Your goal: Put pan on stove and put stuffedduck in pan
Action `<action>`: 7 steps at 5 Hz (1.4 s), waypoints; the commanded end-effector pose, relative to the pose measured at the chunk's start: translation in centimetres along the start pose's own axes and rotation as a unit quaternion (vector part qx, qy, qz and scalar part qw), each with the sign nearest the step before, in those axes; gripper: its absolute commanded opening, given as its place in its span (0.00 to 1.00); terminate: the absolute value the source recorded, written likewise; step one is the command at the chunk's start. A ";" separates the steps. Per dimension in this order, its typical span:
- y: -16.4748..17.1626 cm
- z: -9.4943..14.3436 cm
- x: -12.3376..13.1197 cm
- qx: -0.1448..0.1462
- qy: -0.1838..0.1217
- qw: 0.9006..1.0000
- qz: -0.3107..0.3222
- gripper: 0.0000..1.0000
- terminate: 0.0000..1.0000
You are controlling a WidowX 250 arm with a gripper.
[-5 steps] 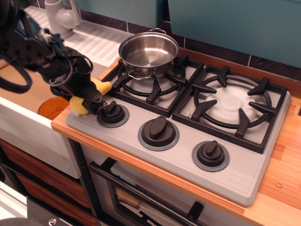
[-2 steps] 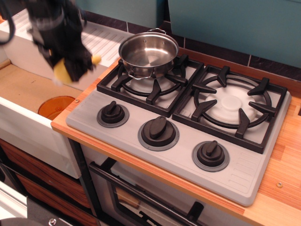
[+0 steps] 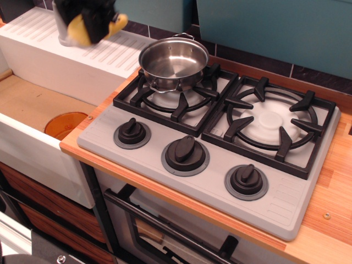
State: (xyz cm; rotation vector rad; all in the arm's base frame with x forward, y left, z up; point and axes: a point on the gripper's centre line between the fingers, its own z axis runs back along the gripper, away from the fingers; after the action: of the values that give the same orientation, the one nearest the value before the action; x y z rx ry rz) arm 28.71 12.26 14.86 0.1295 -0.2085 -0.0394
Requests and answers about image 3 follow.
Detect grey toy stove top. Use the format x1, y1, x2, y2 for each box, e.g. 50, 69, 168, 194
76, 51, 342, 242

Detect grey toy faucet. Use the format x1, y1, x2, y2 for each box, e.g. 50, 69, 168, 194
52, 1, 80, 47

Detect oven door with black handle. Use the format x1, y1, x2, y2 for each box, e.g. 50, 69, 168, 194
103, 184, 238, 263

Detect black right stove knob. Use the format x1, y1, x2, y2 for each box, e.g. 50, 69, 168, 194
224, 164, 269, 201

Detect black left burner grate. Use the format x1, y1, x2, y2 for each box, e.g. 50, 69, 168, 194
113, 63, 239, 137

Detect wooden drawer cabinet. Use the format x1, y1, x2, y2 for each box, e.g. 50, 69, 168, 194
1, 163, 117, 263

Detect black middle stove knob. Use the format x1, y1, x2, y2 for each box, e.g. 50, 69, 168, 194
161, 135, 210, 177

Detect yellow stuffed duck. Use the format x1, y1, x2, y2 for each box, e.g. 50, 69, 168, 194
67, 13, 128, 46

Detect black burner grate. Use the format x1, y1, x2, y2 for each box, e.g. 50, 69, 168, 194
201, 76, 340, 180
113, 63, 239, 137

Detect white toy sink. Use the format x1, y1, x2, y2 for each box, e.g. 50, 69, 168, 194
1, 7, 152, 208

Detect black left stove knob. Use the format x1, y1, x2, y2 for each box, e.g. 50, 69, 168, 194
113, 118, 151, 150

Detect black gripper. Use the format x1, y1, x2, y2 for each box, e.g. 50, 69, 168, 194
53, 0, 116, 43

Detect stainless steel pan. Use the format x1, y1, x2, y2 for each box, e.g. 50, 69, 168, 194
139, 32, 210, 94

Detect black stove knob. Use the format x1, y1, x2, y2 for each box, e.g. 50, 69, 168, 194
161, 135, 210, 177
224, 164, 269, 201
113, 118, 151, 150

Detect black right burner grate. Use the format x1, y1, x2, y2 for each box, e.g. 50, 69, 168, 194
201, 76, 340, 180

